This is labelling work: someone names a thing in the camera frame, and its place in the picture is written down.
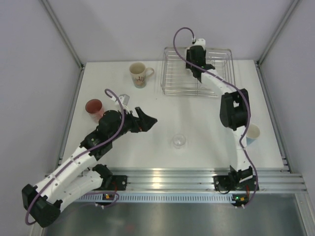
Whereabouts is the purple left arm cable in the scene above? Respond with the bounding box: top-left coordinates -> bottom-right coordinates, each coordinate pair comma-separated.
24,88 -> 126,225

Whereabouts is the metal wire dish rack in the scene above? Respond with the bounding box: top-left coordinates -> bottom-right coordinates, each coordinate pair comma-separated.
160,46 -> 237,99

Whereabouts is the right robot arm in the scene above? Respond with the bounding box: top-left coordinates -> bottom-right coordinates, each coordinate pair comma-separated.
174,43 -> 257,192

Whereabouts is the aluminium mounting rail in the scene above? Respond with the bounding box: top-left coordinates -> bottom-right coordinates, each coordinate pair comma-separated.
40,167 -> 307,192

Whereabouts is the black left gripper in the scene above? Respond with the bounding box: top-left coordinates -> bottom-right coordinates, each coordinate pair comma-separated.
110,107 -> 157,142

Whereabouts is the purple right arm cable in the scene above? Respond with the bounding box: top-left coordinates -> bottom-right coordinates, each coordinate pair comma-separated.
173,27 -> 259,205

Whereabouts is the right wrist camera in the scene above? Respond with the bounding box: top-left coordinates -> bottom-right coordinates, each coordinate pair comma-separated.
192,38 -> 206,48

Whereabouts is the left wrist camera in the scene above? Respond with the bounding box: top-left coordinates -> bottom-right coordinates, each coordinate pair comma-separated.
119,94 -> 130,108

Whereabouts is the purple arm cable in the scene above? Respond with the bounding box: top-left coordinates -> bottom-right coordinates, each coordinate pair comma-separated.
173,27 -> 259,205
24,88 -> 126,225

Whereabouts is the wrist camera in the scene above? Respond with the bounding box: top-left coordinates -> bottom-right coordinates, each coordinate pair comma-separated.
119,94 -> 130,108
192,38 -> 206,48

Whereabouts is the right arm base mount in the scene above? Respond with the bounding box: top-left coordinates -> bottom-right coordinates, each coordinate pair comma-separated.
214,175 -> 241,194

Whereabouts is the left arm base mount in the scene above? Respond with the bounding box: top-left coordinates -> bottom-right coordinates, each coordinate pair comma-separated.
101,175 -> 127,191

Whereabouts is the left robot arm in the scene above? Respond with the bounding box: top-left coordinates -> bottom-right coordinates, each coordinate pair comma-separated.
22,107 -> 158,228

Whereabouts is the beige coral pattern mug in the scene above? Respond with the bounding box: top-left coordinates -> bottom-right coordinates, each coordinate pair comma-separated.
129,62 -> 155,89

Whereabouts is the light blue mug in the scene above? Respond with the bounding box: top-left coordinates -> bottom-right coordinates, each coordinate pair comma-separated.
246,123 -> 261,147

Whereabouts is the perforated cable duct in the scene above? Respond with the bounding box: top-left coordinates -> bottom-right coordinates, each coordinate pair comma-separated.
76,193 -> 236,203

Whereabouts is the pink ghost pattern mug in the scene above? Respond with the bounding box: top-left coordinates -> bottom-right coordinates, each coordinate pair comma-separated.
85,99 -> 105,123

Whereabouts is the clear plastic cup centre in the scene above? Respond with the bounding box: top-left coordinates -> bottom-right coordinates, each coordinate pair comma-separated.
172,134 -> 187,149

